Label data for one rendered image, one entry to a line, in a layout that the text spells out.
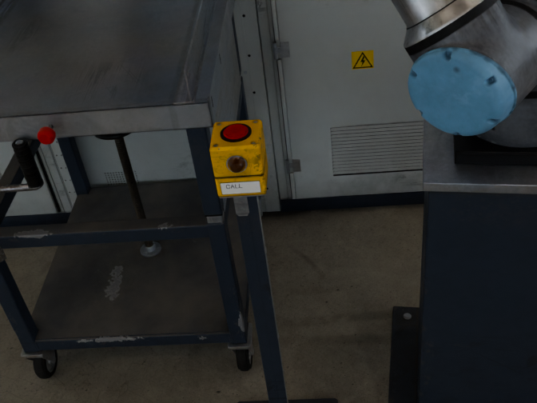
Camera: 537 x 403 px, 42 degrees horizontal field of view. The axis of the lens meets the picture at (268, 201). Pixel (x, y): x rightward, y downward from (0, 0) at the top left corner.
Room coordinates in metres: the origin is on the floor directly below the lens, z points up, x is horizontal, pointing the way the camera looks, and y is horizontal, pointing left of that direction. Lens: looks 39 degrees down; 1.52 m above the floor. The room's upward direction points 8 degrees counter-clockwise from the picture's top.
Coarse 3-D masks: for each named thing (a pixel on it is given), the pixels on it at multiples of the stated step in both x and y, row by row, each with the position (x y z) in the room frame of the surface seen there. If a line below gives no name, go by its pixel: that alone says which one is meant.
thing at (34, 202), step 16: (0, 144) 1.89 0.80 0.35; (0, 160) 1.89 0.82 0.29; (48, 160) 1.89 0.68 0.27; (0, 176) 1.89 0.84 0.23; (48, 176) 1.90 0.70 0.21; (32, 192) 1.88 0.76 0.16; (48, 192) 1.88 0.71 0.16; (64, 192) 1.89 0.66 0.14; (16, 208) 1.89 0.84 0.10; (32, 208) 1.89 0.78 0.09; (48, 208) 1.88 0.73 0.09; (64, 208) 1.89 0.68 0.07; (16, 224) 1.91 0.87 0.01; (32, 224) 1.91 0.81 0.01; (48, 224) 1.90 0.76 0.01
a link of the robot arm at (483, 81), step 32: (416, 0) 0.94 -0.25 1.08; (448, 0) 0.93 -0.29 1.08; (480, 0) 0.92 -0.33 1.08; (416, 32) 0.93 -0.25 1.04; (448, 32) 0.90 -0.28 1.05; (480, 32) 0.89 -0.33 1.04; (512, 32) 0.91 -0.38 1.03; (416, 64) 0.90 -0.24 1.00; (448, 64) 0.87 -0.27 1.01; (480, 64) 0.84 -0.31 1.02; (512, 64) 0.86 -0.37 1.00; (416, 96) 0.90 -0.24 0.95; (448, 96) 0.87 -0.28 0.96; (480, 96) 0.84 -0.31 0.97; (512, 96) 0.84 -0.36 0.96; (448, 128) 0.87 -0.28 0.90; (480, 128) 0.84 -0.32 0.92
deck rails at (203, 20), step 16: (0, 0) 1.75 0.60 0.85; (208, 0) 1.50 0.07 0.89; (0, 16) 1.66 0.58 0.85; (208, 16) 1.47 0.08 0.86; (192, 32) 1.43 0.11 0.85; (208, 32) 1.42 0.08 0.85; (192, 48) 1.24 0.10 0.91; (192, 64) 1.21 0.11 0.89; (192, 80) 1.18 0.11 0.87; (176, 96) 1.17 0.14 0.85; (192, 96) 1.15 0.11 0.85
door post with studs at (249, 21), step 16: (240, 0) 1.81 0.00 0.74; (256, 32) 1.81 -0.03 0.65; (256, 48) 1.81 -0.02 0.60; (256, 64) 1.81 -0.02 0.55; (256, 80) 1.81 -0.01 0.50; (256, 96) 1.81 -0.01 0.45; (256, 112) 1.81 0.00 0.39; (272, 160) 1.81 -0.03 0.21; (272, 176) 1.81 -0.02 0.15; (272, 192) 1.81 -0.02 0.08; (272, 208) 1.81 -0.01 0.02
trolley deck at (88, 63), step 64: (64, 0) 1.72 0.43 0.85; (128, 0) 1.66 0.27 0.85; (192, 0) 1.61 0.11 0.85; (0, 64) 1.41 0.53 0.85; (64, 64) 1.37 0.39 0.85; (128, 64) 1.33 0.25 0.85; (0, 128) 1.19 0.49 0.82; (64, 128) 1.17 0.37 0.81; (128, 128) 1.16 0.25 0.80; (192, 128) 1.14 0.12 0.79
